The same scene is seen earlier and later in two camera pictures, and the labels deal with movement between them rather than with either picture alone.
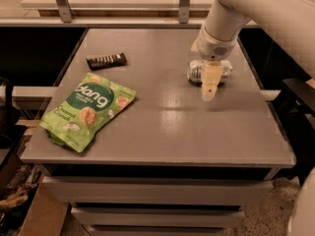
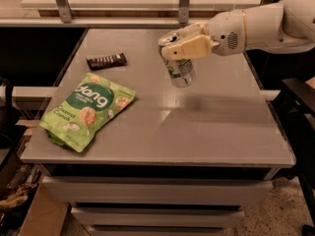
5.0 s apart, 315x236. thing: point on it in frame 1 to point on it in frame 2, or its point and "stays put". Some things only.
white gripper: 215,47 to 225,33
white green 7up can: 195,70 to 181,72
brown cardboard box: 47,213 stays put
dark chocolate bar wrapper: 106,62 stays put
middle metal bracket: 184,3 stays put
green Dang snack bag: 78,116 stays put
